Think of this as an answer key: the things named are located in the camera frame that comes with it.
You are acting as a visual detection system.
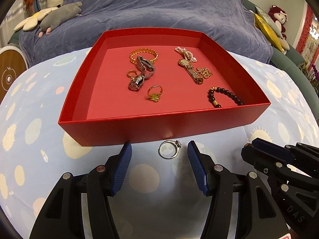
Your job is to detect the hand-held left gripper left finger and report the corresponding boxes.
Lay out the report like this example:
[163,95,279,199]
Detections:
[30,142,132,239]

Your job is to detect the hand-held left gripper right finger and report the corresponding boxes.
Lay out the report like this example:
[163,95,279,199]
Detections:
[187,140,292,239]

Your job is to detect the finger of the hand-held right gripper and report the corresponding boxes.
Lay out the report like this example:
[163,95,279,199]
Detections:
[295,142,319,177]
[241,138,299,180]

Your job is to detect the silver ring with stone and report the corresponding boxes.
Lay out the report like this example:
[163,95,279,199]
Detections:
[158,139,183,160]

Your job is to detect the red cardboard box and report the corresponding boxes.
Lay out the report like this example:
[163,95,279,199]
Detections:
[58,28,272,147]

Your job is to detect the dark bead bracelet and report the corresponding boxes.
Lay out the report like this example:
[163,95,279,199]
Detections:
[208,87,243,108]

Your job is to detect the gold flower ring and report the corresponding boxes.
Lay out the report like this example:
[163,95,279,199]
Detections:
[147,85,163,102]

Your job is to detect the silver watch with blue face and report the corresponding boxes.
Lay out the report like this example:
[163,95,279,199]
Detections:
[128,55,157,91]

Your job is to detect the gold chain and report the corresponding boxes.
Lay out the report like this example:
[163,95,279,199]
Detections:
[196,66,213,78]

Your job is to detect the gold watch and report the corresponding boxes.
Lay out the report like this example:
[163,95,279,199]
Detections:
[177,58,204,85]

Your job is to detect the pearl bracelet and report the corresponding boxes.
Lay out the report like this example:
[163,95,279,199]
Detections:
[174,46,198,63]

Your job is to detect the gold bangle bracelet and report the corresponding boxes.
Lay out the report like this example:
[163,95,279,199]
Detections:
[129,48,159,65]

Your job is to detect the light blue planet-print cloth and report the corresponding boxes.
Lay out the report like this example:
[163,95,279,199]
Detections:
[0,47,319,239]

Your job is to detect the yellow pillow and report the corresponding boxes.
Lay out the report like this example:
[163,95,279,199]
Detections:
[254,12,286,53]

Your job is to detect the red monkey plush toy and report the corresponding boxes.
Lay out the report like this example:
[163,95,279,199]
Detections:
[268,4,291,51]

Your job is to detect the grey pillow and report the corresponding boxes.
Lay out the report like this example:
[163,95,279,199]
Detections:
[255,5,277,26]

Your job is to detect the white appliance with wooden disc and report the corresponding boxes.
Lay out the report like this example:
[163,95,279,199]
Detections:
[0,46,28,97]

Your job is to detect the grey plush toy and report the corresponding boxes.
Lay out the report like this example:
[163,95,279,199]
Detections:
[37,1,83,38]

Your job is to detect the blue-grey blanket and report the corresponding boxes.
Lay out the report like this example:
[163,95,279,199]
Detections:
[19,0,273,68]

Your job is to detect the cream flower cushion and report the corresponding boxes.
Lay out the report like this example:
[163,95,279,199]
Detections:
[14,7,59,31]

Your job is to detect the white curtain with tinsel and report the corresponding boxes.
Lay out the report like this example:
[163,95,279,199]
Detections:
[0,0,28,30]

